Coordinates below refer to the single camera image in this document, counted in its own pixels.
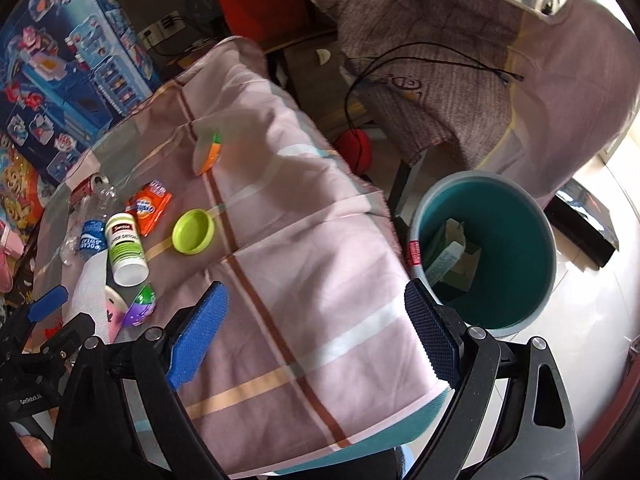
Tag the red soda can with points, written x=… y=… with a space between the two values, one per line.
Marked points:
x=87 y=187

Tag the brown woven cloth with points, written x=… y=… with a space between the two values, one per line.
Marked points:
x=400 y=20

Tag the pink checked tablecloth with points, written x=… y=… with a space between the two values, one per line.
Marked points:
x=300 y=240

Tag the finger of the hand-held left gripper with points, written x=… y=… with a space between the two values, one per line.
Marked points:
x=47 y=302
x=70 y=335

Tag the brown cardboard piece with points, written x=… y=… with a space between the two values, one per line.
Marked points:
x=470 y=270

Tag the colourful cartoon toy box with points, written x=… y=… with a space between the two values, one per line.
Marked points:
x=20 y=185

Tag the pale pink cloth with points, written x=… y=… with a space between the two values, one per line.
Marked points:
x=575 y=110

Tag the green plastic lid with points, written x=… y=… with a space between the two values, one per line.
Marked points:
x=192 y=232

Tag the pink and white plastic piece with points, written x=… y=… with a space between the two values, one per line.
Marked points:
x=114 y=310

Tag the brown cabinet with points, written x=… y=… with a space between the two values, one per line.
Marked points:
x=305 y=85

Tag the green carton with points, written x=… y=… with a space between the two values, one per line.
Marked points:
x=442 y=250

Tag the black box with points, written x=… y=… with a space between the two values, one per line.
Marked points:
x=585 y=220

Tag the power strip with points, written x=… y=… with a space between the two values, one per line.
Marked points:
x=162 y=27

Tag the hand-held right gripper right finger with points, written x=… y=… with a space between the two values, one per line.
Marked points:
x=431 y=332

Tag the teal cloth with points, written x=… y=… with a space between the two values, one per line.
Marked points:
x=380 y=440

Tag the blue toy box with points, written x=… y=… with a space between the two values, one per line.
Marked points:
x=60 y=50

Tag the teal trash bin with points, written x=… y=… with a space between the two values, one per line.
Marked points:
x=505 y=240

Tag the purple and green egg toy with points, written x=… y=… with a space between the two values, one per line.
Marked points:
x=140 y=305

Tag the orange snack packet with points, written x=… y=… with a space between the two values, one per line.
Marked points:
x=150 y=207

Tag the orange green toy carrot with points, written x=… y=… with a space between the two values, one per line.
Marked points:
x=207 y=155

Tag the pink toy package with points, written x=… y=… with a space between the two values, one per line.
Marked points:
x=7 y=255

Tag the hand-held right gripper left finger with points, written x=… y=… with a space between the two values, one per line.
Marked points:
x=197 y=332

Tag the clear water bottle blue label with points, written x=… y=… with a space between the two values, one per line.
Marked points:
x=92 y=237

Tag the white supplement bottle green label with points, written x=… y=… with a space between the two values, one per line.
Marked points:
x=126 y=250

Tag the red ball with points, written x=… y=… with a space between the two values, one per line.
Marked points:
x=355 y=147

